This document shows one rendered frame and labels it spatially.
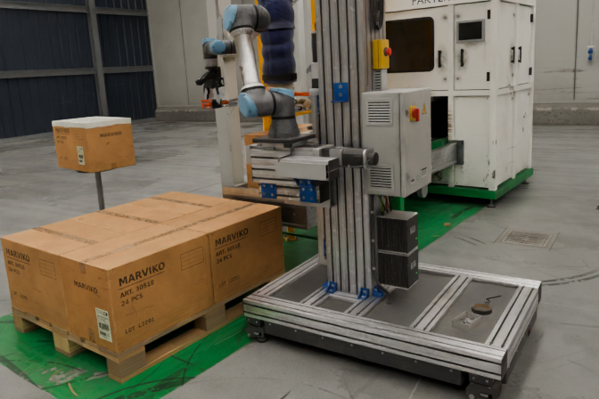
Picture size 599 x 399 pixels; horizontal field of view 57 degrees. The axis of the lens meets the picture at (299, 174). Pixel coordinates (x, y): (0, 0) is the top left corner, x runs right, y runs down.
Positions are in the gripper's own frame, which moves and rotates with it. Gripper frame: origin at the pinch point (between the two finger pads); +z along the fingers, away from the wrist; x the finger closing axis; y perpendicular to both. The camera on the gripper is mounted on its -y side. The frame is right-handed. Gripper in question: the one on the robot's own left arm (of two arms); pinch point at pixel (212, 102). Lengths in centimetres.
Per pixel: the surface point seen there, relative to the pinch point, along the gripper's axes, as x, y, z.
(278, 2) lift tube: -8, 53, -56
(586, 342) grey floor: -180, 60, 122
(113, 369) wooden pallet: -17, -90, 112
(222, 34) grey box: 92, 99, -46
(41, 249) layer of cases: 34, -91, 63
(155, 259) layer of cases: -21, -64, 68
